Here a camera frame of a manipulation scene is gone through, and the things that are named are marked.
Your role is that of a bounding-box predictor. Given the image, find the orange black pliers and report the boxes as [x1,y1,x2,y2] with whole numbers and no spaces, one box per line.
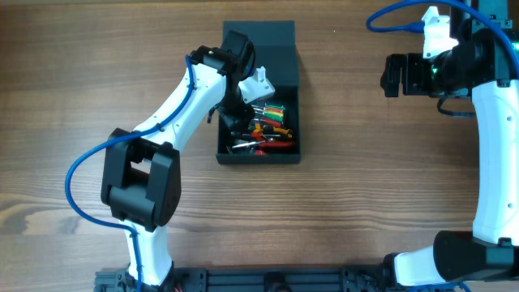
[251,123,294,140]

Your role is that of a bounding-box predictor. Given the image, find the clear case coloured screwdrivers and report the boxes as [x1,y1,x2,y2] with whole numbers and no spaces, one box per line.
[252,103,286,127]

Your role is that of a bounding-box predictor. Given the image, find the red handled cutters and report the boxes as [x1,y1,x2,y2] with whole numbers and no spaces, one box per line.
[252,138,295,156]

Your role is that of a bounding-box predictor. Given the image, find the dark green box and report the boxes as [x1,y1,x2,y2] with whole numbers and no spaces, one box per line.
[216,20,301,165]

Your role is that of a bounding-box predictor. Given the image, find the black red small screwdriver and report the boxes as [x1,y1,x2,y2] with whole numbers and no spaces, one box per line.
[230,131,264,140]

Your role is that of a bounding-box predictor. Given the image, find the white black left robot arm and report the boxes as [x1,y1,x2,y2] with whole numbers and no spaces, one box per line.
[101,31,255,291]

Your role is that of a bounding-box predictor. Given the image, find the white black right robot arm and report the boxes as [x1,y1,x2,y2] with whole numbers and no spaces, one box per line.
[378,1,518,291]

